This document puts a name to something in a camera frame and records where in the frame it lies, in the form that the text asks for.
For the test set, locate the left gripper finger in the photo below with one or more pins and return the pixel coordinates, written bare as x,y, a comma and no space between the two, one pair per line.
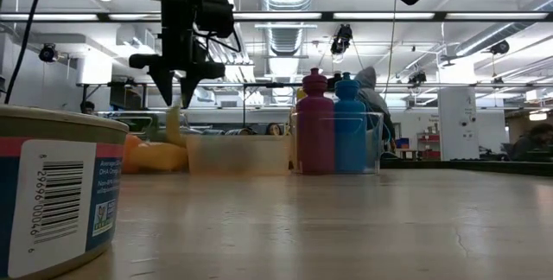
165,83
188,85

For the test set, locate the round orange fruit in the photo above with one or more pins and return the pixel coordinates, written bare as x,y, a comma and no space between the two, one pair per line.
129,154

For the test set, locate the yellow squeeze bottle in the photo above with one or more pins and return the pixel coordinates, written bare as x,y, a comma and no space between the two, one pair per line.
301,95

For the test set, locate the magenta squeeze bottle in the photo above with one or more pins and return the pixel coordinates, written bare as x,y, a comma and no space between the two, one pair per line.
315,133

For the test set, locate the blue squeeze bottle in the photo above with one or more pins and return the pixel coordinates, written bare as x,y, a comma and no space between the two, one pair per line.
350,133

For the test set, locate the tin can blue label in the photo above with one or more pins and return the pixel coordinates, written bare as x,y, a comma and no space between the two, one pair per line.
56,206

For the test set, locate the white light strip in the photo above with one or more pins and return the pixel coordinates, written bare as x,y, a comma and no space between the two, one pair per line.
52,17
384,15
497,15
276,16
129,17

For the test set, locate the clear plastic bin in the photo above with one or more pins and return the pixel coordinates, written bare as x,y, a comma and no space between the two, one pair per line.
373,150
134,118

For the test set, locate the person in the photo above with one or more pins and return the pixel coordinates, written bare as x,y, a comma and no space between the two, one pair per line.
535,139
87,107
367,81

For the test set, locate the black ceiling spotlight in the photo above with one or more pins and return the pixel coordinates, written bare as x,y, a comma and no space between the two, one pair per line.
500,47
47,53
417,78
341,38

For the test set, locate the orange plastic bin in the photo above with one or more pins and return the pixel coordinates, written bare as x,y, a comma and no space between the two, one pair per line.
237,154

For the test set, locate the white column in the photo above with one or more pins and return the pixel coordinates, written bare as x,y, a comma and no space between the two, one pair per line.
458,118

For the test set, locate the small red shelf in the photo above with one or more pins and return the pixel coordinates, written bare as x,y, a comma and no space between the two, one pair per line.
428,146

